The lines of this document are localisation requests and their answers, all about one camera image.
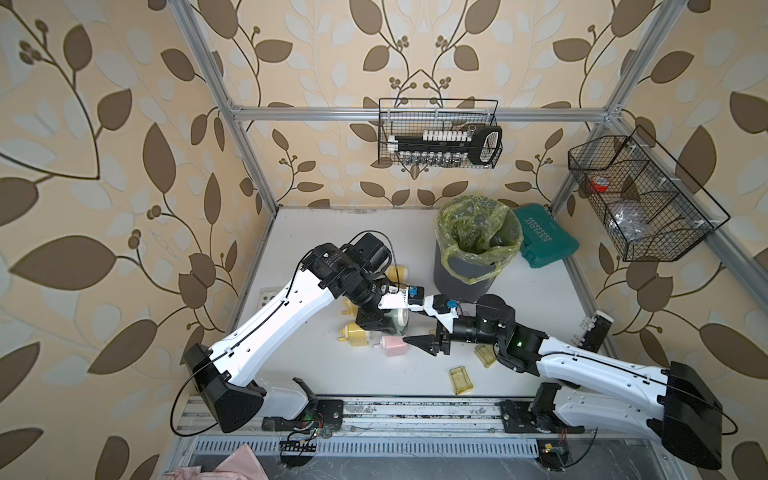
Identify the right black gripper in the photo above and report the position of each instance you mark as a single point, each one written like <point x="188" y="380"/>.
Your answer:
<point x="432" y="342"/>

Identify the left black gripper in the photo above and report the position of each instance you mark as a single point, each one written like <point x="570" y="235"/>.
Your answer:
<point x="374" y="319"/>

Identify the yellow sharpener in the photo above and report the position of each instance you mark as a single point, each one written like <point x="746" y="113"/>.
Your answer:
<point x="350" y="310"/>
<point x="397" y="274"/>
<point x="354" y="335"/>

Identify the yellow sharpener front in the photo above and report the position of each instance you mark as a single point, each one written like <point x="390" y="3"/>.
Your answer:
<point x="354" y="335"/>

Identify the pink sharpener front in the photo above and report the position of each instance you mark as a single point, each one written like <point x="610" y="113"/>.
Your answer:
<point x="391" y="346"/>

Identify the yellow shavings tray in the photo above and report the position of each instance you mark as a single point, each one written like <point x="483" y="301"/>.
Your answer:
<point x="460" y="380"/>
<point x="486" y="355"/>

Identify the green pencil sharpener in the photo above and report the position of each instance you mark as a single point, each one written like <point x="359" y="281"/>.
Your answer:
<point x="399" y="319"/>

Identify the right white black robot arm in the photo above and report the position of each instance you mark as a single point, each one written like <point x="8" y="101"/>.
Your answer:
<point x="672" y="405"/>

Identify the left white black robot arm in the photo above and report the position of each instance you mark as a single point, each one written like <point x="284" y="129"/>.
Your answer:
<point x="225" y="374"/>

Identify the grey trash bin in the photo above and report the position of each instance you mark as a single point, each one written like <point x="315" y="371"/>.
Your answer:
<point x="452" y="286"/>

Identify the white button remote box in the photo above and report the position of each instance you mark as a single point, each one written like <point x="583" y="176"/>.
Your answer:
<point x="266" y="295"/>

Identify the green plastic bin liner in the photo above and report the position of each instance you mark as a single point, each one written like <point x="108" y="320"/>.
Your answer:
<point x="478" y="230"/>

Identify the green plastic tool case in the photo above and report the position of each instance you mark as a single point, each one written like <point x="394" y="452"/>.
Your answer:
<point x="544" y="240"/>

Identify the socket set holder black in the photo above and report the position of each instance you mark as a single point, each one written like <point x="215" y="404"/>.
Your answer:
<point x="479" y="146"/>

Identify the pink cloth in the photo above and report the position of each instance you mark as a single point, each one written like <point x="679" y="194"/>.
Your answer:
<point x="243" y="464"/>

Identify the clear plastic bag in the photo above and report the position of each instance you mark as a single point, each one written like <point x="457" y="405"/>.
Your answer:
<point x="626" y="220"/>

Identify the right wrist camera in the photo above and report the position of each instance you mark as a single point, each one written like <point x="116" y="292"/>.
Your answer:
<point x="443" y="309"/>

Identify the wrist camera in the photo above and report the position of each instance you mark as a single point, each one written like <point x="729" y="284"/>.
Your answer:
<point x="443" y="309"/>
<point x="409" y="298"/>

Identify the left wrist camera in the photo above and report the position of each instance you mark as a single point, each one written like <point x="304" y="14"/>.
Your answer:
<point x="409" y="298"/>

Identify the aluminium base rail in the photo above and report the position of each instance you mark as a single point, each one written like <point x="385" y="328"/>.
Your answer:
<point x="409" y="417"/>

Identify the black wire basket back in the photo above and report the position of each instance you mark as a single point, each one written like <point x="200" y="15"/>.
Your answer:
<point x="413" y="116"/>

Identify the black wire basket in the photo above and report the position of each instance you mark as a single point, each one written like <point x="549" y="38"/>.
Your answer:
<point x="679" y="211"/>
<point x="413" y="116"/>

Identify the slotted grey cable duct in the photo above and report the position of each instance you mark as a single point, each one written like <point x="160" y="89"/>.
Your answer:
<point x="374" y="447"/>

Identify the black wire basket right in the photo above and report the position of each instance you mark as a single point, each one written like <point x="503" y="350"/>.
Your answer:
<point x="679" y="211"/>

